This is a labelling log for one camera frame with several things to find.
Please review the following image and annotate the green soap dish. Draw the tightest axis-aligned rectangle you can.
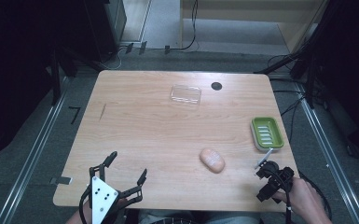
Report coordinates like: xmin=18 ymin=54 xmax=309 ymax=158
xmin=250 ymin=116 xmax=285 ymax=153

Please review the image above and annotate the black cabinet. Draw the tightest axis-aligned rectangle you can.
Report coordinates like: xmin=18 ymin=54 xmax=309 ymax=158
xmin=83 ymin=0 xmax=128 ymax=63

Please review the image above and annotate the clear plastic lid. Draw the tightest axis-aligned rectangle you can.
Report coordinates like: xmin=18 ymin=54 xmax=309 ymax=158
xmin=170 ymin=84 xmax=202 ymax=106

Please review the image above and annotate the black hanging cable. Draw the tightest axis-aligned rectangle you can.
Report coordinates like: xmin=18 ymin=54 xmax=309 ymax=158
xmin=167 ymin=0 xmax=200 ymax=52

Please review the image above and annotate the silver tape piece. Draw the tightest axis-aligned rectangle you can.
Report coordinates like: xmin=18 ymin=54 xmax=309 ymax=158
xmin=49 ymin=175 xmax=73 ymax=186

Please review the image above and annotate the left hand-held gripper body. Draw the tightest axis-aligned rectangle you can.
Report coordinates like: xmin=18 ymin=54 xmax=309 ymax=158
xmin=88 ymin=173 xmax=144 ymax=224

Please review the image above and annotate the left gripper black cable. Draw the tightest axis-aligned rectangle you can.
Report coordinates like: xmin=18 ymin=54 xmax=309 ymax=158
xmin=78 ymin=183 xmax=95 ymax=224

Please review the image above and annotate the black tripod stand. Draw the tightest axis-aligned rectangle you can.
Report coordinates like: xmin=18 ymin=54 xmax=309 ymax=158
xmin=254 ymin=0 xmax=349 ymax=110

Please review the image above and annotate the black floor cable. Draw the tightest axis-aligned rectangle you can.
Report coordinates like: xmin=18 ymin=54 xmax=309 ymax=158
xmin=267 ymin=54 xmax=307 ymax=144

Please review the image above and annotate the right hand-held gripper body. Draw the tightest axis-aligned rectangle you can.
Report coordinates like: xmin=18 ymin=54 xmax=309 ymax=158
xmin=254 ymin=147 xmax=296 ymax=200

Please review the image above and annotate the person's left hand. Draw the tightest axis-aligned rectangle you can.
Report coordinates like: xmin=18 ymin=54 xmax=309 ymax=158
xmin=107 ymin=199 xmax=129 ymax=220

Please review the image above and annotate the white floor cable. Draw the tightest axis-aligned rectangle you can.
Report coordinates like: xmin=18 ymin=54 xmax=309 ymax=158
xmin=101 ymin=46 xmax=129 ymax=71

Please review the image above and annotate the metal floor rail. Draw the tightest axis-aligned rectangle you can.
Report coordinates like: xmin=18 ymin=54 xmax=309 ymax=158
xmin=0 ymin=76 xmax=71 ymax=224
xmin=293 ymin=82 xmax=359 ymax=224

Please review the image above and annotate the black stand leg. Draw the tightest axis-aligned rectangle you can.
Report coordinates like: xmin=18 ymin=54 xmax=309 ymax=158
xmin=45 ymin=46 xmax=78 ymax=106

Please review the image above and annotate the person's right hand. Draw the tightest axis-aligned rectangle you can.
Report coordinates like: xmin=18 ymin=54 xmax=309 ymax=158
xmin=271 ymin=176 xmax=326 ymax=222

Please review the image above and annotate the light wooden furniture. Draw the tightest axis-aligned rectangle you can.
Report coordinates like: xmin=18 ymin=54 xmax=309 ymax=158
xmin=179 ymin=0 xmax=329 ymax=57

